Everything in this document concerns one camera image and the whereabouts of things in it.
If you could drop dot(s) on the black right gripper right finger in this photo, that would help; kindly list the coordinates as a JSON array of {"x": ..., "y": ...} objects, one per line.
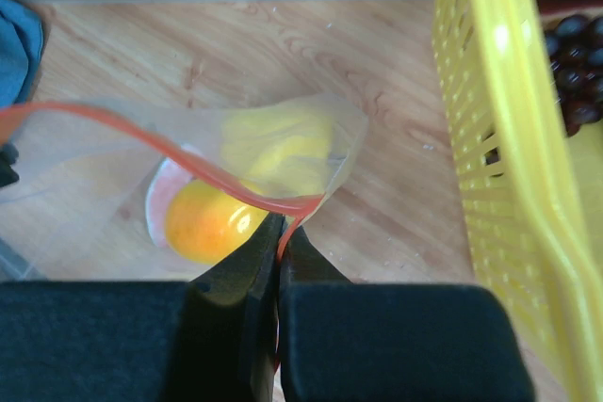
[{"x": 346, "y": 341}]

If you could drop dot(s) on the clear zip bag orange zipper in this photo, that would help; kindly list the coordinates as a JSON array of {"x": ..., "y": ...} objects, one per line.
[{"x": 77, "y": 212}]

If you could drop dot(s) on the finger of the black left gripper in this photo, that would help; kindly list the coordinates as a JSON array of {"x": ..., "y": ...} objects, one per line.
[{"x": 8, "y": 158}]

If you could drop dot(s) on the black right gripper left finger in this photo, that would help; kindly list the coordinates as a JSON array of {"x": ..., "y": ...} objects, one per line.
[{"x": 209, "y": 339}]

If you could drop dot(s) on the yellow plastic basket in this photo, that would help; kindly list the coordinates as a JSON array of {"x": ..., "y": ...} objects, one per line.
[{"x": 532, "y": 196}]

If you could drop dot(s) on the dark purple grape bunch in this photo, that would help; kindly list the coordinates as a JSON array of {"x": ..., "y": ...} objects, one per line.
[{"x": 574, "y": 48}]

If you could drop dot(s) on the yellow bell pepper toy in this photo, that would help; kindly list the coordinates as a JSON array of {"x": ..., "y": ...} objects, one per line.
[{"x": 279, "y": 151}]

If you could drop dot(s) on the blue cloth heap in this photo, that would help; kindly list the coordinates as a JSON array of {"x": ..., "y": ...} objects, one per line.
[{"x": 22, "y": 42}]

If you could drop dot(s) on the orange mango toy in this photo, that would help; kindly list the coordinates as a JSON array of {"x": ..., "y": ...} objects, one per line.
[{"x": 205, "y": 225}]

